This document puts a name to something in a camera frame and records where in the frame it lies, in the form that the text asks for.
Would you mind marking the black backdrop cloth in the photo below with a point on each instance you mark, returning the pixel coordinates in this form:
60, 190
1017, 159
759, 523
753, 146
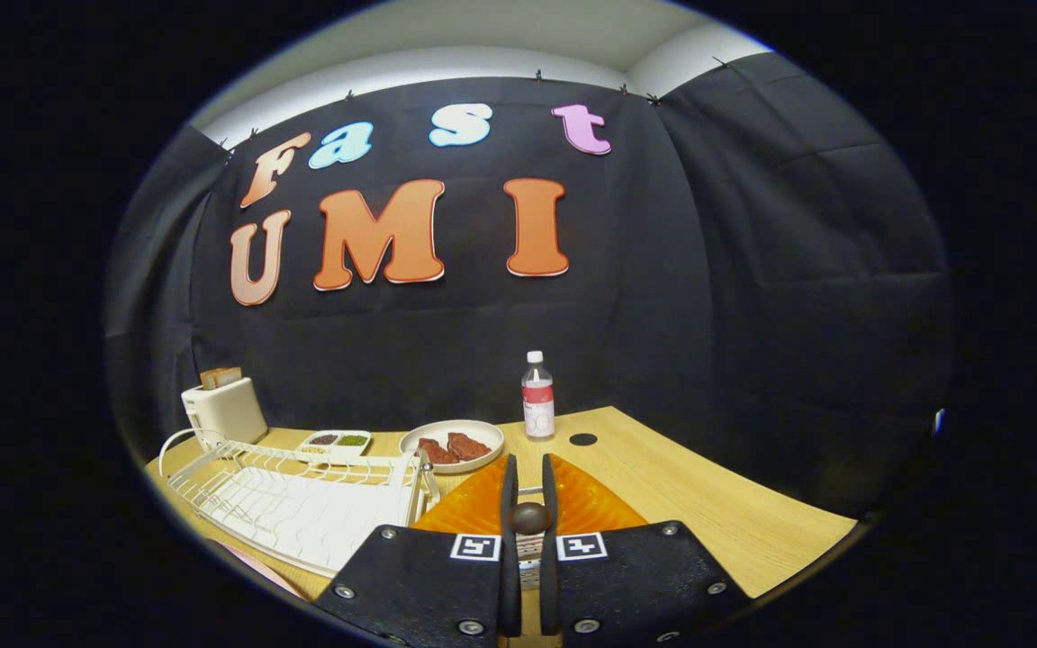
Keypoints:
752, 297

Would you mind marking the black round table grommet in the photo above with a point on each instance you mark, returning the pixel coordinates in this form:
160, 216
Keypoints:
583, 439

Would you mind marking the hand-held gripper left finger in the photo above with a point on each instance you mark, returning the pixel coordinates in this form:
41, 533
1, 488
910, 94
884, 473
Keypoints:
419, 585

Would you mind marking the white plate with meat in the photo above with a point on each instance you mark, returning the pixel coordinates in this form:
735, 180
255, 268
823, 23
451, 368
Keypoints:
482, 430

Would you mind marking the pink plate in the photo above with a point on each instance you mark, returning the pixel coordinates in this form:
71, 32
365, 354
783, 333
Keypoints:
266, 572

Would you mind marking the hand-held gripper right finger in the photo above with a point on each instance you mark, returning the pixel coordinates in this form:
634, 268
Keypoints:
635, 585

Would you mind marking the brown meat slice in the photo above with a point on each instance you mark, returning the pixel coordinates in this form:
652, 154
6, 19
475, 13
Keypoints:
469, 445
436, 452

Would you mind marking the white toaster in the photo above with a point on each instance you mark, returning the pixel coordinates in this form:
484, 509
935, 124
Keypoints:
226, 414

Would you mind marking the clear water bottle red label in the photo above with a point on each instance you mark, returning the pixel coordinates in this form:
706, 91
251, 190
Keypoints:
538, 409

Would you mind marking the brown toast slice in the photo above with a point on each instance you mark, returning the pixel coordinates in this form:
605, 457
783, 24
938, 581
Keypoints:
220, 378

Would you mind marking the white divided condiment dish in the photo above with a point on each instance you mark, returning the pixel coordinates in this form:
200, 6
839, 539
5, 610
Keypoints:
334, 447

